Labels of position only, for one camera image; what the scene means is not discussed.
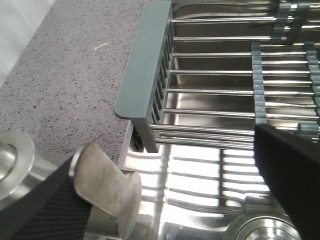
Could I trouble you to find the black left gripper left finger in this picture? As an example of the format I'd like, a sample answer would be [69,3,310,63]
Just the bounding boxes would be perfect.
[0,159,92,240]

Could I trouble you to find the stainless steel sink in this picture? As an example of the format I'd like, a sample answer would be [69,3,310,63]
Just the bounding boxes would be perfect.
[117,0,320,240]

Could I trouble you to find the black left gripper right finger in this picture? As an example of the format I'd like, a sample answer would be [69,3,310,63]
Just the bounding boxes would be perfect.
[254,124,320,240]

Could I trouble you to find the white pleated curtain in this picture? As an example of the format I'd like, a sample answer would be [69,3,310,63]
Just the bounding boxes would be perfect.
[0,0,54,85]

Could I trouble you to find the grey steel drying rack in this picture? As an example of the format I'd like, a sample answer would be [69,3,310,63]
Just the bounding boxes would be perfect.
[114,0,320,153]

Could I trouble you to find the steel sink drain plug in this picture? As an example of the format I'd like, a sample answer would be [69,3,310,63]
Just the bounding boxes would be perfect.
[223,194,301,240]

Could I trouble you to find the steel gooseneck faucet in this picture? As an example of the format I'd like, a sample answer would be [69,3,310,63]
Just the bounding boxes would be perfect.
[0,130,142,240]

